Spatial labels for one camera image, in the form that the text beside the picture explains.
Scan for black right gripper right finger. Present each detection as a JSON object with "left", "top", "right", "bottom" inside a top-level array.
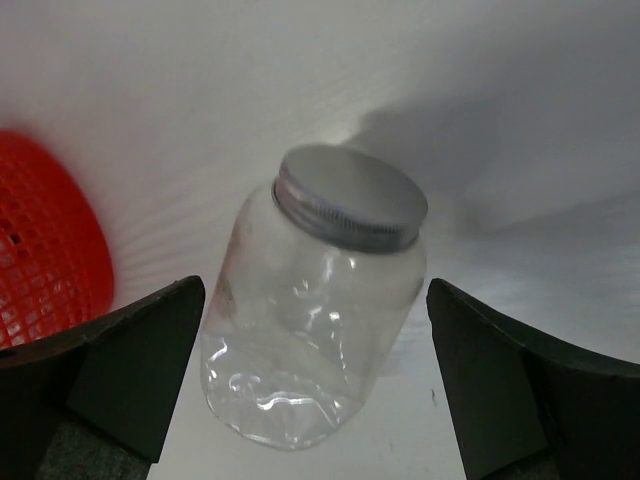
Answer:
[{"left": 426, "top": 279, "right": 639, "bottom": 479}]

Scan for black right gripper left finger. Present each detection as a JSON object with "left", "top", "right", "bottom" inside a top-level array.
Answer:
[{"left": 1, "top": 275, "right": 205, "bottom": 479}]

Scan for red mesh plastic bin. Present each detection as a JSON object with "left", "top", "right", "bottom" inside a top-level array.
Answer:
[{"left": 1, "top": 129, "right": 115, "bottom": 349}]

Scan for clear wide-mouth plastic jar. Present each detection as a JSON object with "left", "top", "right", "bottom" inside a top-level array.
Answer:
[{"left": 200, "top": 144, "right": 428, "bottom": 451}]

